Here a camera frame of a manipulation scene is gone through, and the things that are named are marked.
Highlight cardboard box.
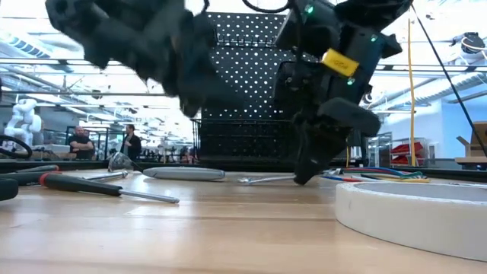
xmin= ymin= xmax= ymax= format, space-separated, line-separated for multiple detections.
xmin=456 ymin=121 xmax=487 ymax=158

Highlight white masking tape roll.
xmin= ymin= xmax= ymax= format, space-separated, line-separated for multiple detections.
xmin=335 ymin=181 xmax=487 ymax=263

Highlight clear black safety glasses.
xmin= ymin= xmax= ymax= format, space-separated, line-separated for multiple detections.
xmin=107 ymin=151 xmax=145 ymax=173

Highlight metal wire hook rail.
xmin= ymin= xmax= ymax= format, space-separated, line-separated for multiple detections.
xmin=216 ymin=33 xmax=282 ymax=49

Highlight grey utility knife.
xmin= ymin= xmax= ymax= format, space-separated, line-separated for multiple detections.
xmin=142 ymin=166 xmax=227 ymax=182

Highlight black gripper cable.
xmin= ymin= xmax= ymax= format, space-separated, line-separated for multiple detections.
xmin=241 ymin=0 xmax=294 ymax=14

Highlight slim chrome wrench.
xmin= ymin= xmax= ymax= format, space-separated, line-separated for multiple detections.
xmin=238 ymin=174 xmax=298 ymax=186

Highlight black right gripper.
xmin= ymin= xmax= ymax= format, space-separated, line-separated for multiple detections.
xmin=273 ymin=60 xmax=381 ymax=186

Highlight black ring hoop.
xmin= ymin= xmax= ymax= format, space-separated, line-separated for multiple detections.
xmin=0 ymin=135 xmax=33 ymax=160

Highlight black aluminium table frame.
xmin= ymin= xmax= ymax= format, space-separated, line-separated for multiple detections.
xmin=0 ymin=159 xmax=487 ymax=183

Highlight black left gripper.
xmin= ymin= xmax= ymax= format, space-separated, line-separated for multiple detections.
xmin=45 ymin=0 xmax=229 ymax=92

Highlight black wire basket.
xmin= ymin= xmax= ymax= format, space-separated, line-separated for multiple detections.
xmin=191 ymin=119 xmax=305 ymax=171

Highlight yellow cable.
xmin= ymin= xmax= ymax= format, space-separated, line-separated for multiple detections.
xmin=361 ymin=176 xmax=431 ymax=185

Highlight white cable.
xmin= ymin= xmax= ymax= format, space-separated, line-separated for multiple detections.
xmin=349 ymin=174 xmax=400 ymax=184

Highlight black cabinet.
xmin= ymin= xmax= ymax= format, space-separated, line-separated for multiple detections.
xmin=344 ymin=129 xmax=367 ymax=168

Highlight black perforated peg board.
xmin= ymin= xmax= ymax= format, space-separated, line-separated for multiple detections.
xmin=201 ymin=11 xmax=319 ymax=123

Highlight person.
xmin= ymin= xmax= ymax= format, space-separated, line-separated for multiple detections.
xmin=120 ymin=123 xmax=142 ymax=161
xmin=68 ymin=125 xmax=95 ymax=160

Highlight blue cable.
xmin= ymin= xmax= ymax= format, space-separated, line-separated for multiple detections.
xmin=320 ymin=167 xmax=404 ymax=183

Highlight dark handled chrome tool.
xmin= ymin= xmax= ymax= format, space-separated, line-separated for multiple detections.
xmin=0 ymin=170 xmax=129 ymax=187

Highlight wooden workbench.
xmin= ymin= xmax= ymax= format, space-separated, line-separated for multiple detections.
xmin=455 ymin=156 xmax=487 ymax=171

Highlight green cable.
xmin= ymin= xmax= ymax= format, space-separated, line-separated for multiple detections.
xmin=395 ymin=170 xmax=425 ymax=180

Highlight dark screwdriver with red end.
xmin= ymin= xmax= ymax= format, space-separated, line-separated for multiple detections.
xmin=14 ymin=164 xmax=60 ymax=175

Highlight red storage bin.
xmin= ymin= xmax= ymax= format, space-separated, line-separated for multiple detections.
xmin=390 ymin=142 xmax=425 ymax=155
xmin=390 ymin=154 xmax=425 ymax=166

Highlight red cable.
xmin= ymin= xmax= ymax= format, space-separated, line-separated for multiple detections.
xmin=340 ymin=168 xmax=396 ymax=184

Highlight thick black diagonal cable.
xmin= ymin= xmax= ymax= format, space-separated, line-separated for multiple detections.
xmin=410 ymin=3 xmax=487 ymax=157

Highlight black red handled screwdriver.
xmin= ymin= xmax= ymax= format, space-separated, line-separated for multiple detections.
xmin=39 ymin=171 xmax=180 ymax=205

